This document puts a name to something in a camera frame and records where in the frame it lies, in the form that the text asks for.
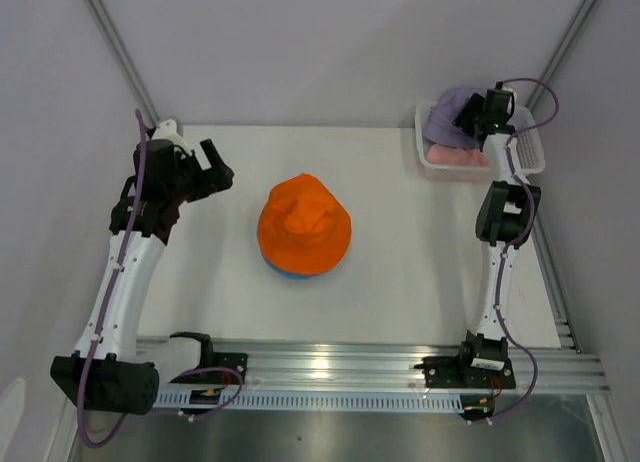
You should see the pink bucket hat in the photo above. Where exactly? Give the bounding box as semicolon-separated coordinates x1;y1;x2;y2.
425;144;489;167

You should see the aluminium mounting rail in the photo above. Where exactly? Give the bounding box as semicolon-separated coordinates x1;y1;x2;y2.
134;301;612;396

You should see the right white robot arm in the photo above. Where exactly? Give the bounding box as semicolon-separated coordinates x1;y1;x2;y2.
451;82;541;389

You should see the blue bucket hat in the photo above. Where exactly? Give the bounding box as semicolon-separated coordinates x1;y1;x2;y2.
265;259;317;280

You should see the purple bucket hat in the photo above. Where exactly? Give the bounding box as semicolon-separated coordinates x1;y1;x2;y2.
422;86;486;150

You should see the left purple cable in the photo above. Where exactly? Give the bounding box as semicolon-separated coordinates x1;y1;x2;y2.
75;108;247;449

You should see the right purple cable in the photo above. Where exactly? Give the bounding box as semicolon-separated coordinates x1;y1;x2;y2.
464;77;560;426

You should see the white slotted cable duct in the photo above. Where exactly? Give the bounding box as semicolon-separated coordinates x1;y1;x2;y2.
153;388;463;414

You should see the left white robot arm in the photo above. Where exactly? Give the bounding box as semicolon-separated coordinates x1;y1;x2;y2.
50;139;243;415

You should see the purple cable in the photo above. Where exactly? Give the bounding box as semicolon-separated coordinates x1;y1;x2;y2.
464;77;560;426
75;108;247;449

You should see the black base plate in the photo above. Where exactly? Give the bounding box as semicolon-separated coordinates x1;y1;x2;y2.
195;351;249;385
414;356;516;389

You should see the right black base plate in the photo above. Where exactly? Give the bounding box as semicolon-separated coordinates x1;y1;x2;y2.
414;356;516;389

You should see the orange bucket hat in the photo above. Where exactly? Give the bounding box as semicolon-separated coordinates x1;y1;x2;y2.
257;173;352;277

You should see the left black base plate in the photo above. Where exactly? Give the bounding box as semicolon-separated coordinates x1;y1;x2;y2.
195;351;249;385

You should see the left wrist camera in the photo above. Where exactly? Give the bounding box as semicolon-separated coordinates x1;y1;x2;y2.
150;119;192;154

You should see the white plastic basket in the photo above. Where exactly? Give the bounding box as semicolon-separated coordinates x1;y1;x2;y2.
414;100;546;183

